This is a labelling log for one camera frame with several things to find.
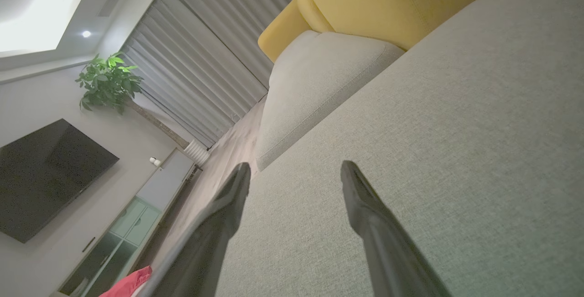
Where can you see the grey pleated curtain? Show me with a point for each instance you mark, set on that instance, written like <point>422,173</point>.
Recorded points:
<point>205,59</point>

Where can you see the black flat television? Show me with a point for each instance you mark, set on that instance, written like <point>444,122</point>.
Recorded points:
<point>45,178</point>

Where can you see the green leafy potted plant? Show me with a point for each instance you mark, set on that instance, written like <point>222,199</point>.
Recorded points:
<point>109,82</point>

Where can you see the small white object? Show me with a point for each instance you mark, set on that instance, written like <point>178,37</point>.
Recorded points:
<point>155,161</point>

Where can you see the long low television cabinet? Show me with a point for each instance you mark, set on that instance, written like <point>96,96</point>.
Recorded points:
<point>137,224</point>

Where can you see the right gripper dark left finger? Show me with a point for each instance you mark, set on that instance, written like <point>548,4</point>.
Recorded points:
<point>214,237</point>

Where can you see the small grey sofa cushion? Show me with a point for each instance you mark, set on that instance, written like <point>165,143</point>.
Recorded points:
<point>315,82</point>

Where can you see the yellow sofa cushion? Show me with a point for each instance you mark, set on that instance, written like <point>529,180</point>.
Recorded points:
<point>392,0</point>

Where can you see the white ribbed plant pot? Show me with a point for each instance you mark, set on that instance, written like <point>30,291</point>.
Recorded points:
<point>197,152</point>

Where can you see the red shorts with white trim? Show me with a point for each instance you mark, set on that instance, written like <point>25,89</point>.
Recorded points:
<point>127,284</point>

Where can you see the round ceiling spotlight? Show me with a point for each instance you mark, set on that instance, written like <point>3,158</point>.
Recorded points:
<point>86,33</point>

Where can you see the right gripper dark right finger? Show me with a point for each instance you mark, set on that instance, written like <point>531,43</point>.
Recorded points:
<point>383,242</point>

